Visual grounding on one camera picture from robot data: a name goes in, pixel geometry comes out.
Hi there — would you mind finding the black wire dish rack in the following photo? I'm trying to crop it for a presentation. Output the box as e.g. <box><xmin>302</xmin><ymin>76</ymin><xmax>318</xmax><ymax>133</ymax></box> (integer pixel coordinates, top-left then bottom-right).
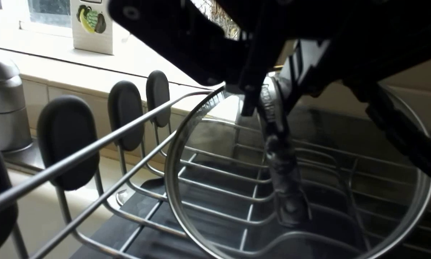
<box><xmin>0</xmin><ymin>69</ymin><xmax>431</xmax><ymax>259</ymax></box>

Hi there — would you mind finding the silver rimmed glass lid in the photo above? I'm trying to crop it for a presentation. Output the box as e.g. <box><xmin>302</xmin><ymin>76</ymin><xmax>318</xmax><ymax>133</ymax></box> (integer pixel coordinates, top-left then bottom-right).
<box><xmin>163</xmin><ymin>82</ymin><xmax>431</xmax><ymax>259</ymax></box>

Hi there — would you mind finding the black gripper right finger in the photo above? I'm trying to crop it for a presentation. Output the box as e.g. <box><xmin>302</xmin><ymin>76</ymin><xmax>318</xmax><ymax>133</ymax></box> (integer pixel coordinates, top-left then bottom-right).
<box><xmin>277</xmin><ymin>0</ymin><xmax>431</xmax><ymax>184</ymax></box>

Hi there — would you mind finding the chrome sink faucet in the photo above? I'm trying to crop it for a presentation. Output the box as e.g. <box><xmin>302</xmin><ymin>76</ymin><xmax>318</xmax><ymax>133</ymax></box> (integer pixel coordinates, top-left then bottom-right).
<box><xmin>0</xmin><ymin>46</ymin><xmax>35</xmax><ymax>155</ymax></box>

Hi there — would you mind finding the white carton with green logo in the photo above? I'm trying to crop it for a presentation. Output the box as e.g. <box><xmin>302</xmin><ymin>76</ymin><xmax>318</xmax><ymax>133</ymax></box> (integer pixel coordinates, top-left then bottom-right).
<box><xmin>71</xmin><ymin>0</ymin><xmax>116</xmax><ymax>54</ymax></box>

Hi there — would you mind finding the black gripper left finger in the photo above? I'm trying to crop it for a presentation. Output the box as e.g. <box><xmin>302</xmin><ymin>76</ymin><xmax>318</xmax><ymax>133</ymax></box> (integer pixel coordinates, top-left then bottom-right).
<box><xmin>107</xmin><ymin>0</ymin><xmax>274</xmax><ymax>118</ymax></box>

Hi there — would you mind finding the window with white frame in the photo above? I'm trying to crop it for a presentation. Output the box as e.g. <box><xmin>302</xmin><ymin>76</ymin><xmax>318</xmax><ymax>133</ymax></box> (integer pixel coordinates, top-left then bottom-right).
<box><xmin>0</xmin><ymin>0</ymin><xmax>74</xmax><ymax>31</ymax></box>

